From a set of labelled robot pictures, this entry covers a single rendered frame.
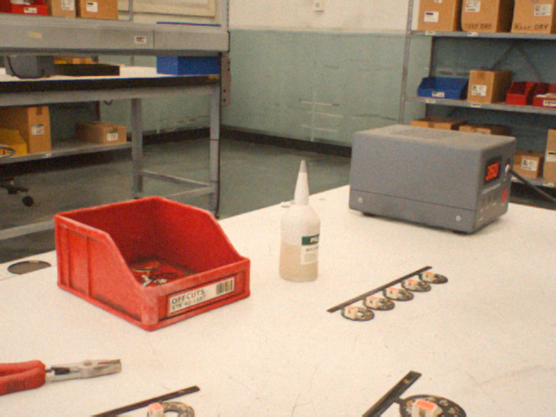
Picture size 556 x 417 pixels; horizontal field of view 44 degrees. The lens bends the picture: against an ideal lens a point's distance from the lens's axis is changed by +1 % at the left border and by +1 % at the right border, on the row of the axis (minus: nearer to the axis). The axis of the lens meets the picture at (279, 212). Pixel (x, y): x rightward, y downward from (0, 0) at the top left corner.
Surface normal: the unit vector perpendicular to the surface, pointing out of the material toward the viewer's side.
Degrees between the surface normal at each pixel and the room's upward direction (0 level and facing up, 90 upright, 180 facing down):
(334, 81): 90
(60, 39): 90
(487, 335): 0
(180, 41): 90
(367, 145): 90
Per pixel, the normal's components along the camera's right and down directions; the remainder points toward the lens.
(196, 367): 0.04, -0.97
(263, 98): -0.61, 0.18
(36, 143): 0.84, 0.16
